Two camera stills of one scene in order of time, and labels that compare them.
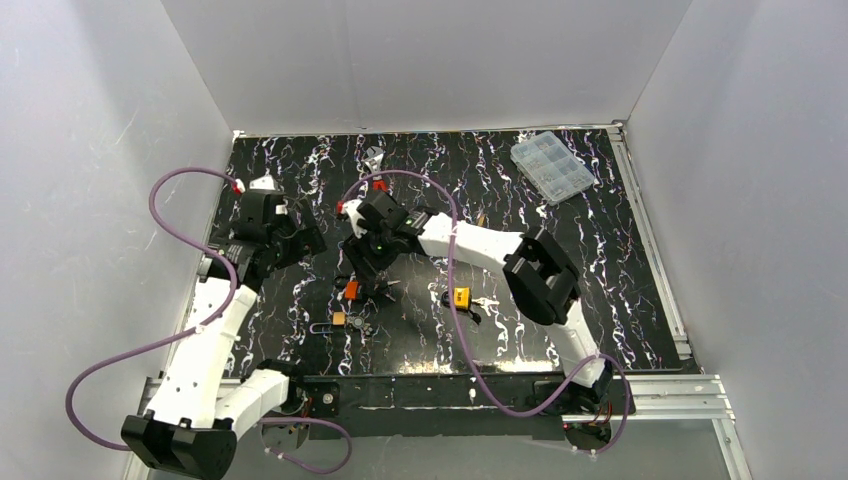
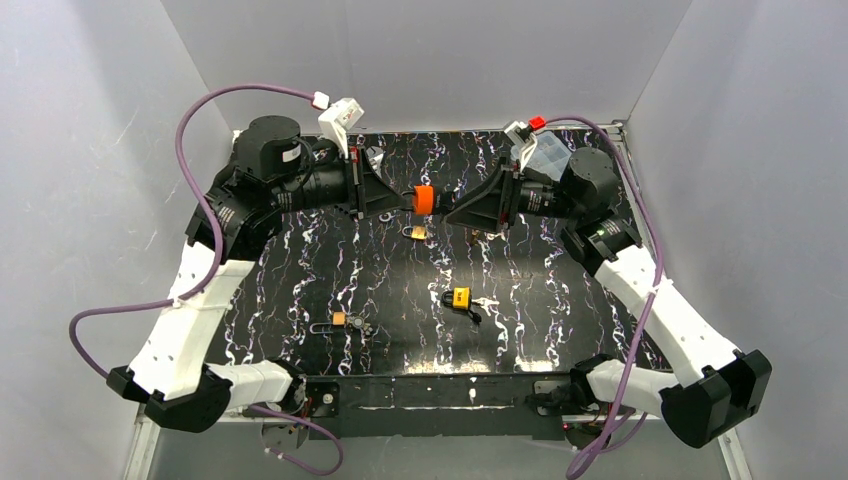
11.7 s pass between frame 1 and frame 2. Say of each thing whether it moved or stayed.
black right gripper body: moved
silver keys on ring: stayed
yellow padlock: stayed
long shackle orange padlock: stayed
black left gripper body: moved
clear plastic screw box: stayed
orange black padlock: moved
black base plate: stayed
